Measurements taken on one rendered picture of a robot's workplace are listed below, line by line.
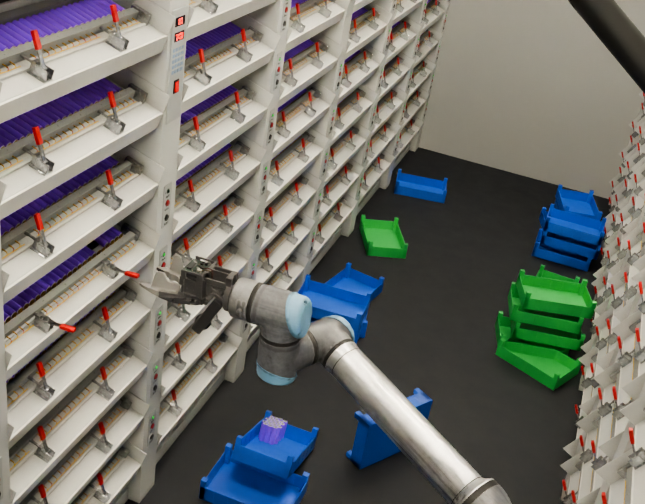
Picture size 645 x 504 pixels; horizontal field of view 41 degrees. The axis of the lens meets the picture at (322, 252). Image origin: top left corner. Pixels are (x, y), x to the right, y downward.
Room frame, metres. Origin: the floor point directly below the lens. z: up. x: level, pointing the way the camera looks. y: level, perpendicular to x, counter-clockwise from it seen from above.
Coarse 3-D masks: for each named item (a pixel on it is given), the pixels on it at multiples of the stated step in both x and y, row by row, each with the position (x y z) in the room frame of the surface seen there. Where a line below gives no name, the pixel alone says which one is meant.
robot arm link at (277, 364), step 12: (264, 348) 1.51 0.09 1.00; (276, 348) 1.50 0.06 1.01; (288, 348) 1.51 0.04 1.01; (300, 348) 1.55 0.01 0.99; (312, 348) 1.56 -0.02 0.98; (264, 360) 1.51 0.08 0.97; (276, 360) 1.50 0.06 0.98; (288, 360) 1.51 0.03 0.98; (300, 360) 1.53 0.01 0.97; (312, 360) 1.56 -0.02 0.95; (264, 372) 1.51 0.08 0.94; (276, 372) 1.50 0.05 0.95; (288, 372) 1.51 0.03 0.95; (276, 384) 1.50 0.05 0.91
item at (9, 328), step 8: (128, 232) 1.94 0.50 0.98; (120, 240) 1.90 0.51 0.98; (128, 240) 1.92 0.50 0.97; (112, 248) 1.85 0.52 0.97; (120, 248) 1.88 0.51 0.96; (96, 256) 1.80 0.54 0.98; (104, 256) 1.81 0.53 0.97; (120, 256) 1.86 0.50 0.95; (88, 264) 1.76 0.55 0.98; (96, 264) 1.77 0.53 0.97; (80, 272) 1.72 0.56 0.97; (88, 272) 1.74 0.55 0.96; (64, 280) 1.67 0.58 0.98; (72, 280) 1.68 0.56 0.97; (80, 280) 1.71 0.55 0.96; (56, 288) 1.64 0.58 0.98; (64, 288) 1.65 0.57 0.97; (80, 288) 1.69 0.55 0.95; (48, 296) 1.60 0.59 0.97; (56, 296) 1.62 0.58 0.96; (32, 304) 1.56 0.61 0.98; (40, 304) 1.57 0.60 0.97; (48, 304) 1.59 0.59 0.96; (24, 312) 1.52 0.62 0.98; (32, 312) 1.53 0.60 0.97; (16, 320) 1.49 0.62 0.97; (24, 320) 1.51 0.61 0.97; (8, 328) 1.46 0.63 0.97; (16, 328) 1.48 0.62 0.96; (8, 344) 1.44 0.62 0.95
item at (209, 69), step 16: (208, 32) 2.48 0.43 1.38; (224, 32) 2.53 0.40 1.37; (240, 32) 2.59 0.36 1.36; (256, 32) 2.63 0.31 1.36; (272, 32) 2.63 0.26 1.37; (192, 48) 2.33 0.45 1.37; (208, 48) 2.38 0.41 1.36; (224, 48) 2.43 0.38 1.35; (240, 48) 2.46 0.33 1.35; (256, 48) 2.58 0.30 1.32; (272, 48) 2.63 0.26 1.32; (192, 64) 2.24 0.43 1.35; (208, 64) 2.30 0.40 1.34; (224, 64) 2.37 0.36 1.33; (240, 64) 2.42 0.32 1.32; (256, 64) 2.52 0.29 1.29; (192, 80) 2.19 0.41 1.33; (208, 80) 2.19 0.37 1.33; (224, 80) 2.29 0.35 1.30; (192, 96) 2.11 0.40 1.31; (208, 96) 2.22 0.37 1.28
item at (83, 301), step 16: (128, 224) 1.97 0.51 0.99; (144, 224) 1.97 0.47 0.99; (144, 240) 1.96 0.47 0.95; (128, 256) 1.88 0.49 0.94; (144, 256) 1.91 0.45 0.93; (96, 272) 1.78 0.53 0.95; (96, 288) 1.72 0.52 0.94; (112, 288) 1.77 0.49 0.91; (64, 304) 1.63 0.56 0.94; (80, 304) 1.65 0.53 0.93; (96, 304) 1.71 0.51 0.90; (64, 320) 1.58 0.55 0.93; (16, 336) 1.48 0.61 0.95; (32, 336) 1.49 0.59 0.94; (48, 336) 1.51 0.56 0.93; (16, 352) 1.43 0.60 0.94; (32, 352) 1.46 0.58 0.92; (16, 368) 1.42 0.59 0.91
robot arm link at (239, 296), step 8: (240, 280) 1.57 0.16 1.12; (248, 280) 1.58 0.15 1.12; (240, 288) 1.55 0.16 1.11; (248, 288) 1.55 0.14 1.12; (232, 296) 1.54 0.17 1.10; (240, 296) 1.54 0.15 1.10; (248, 296) 1.53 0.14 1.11; (232, 304) 1.53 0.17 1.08; (240, 304) 1.53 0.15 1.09; (232, 312) 1.53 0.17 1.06; (240, 312) 1.52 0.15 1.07
